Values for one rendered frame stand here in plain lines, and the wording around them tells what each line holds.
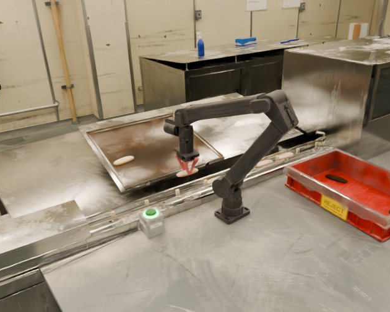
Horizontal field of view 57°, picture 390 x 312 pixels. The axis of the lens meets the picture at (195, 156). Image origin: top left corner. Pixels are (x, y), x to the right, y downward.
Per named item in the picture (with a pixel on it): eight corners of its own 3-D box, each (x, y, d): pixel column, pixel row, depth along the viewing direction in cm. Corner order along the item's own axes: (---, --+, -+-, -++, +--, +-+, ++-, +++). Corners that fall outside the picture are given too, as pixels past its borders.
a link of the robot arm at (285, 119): (295, 125, 102) (310, 116, 109) (263, 92, 105) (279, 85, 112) (221, 202, 133) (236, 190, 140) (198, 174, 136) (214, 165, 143)
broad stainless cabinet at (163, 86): (188, 166, 357) (183, 63, 313) (144, 135, 438) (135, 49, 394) (319, 125, 447) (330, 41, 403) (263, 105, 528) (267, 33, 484)
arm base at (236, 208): (228, 225, 132) (251, 213, 139) (228, 207, 129) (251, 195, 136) (213, 215, 139) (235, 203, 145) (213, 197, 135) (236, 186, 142)
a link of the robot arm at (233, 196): (233, 205, 132) (241, 199, 136) (233, 181, 128) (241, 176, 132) (213, 197, 138) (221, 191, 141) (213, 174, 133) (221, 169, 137)
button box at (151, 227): (147, 247, 127) (145, 222, 123) (138, 236, 134) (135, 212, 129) (168, 239, 131) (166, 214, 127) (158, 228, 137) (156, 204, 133)
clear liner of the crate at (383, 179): (382, 245, 119) (389, 221, 114) (280, 184, 157) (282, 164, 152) (438, 213, 134) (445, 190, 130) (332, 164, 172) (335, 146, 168)
